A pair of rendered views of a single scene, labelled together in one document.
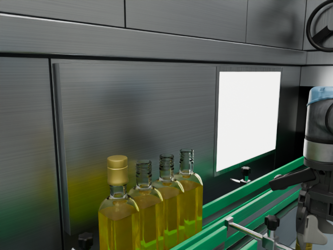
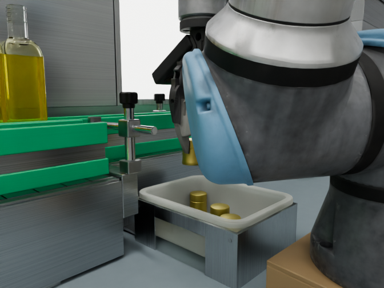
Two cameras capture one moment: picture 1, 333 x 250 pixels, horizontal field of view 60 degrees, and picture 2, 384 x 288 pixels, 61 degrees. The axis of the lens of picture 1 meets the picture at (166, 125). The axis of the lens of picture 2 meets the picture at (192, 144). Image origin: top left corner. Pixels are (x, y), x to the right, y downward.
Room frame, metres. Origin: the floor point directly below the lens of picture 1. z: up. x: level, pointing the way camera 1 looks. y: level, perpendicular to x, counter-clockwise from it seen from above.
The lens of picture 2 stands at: (0.05, -0.29, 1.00)
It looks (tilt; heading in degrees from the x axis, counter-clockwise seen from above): 8 degrees down; 357
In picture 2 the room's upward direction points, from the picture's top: straight up
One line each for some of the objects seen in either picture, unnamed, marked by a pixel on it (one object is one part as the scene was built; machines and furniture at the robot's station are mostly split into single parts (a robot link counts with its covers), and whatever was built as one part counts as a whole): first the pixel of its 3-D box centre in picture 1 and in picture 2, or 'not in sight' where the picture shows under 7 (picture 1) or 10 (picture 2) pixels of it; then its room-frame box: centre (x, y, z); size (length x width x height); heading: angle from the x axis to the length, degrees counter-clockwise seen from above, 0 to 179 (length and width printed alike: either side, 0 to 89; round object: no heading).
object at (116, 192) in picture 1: (118, 182); not in sight; (0.47, 0.08, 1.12); 0.03 x 0.03 x 0.05
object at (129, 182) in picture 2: not in sight; (115, 188); (0.58, -0.19, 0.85); 0.09 x 0.04 x 0.07; 44
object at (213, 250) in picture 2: not in sight; (201, 218); (0.59, -0.33, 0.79); 0.27 x 0.17 x 0.08; 44
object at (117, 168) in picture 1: (117, 169); not in sight; (0.47, 0.08, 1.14); 0.04 x 0.04 x 0.04
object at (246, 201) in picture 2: not in sight; (213, 217); (0.57, -0.35, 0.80); 0.22 x 0.17 x 0.09; 44
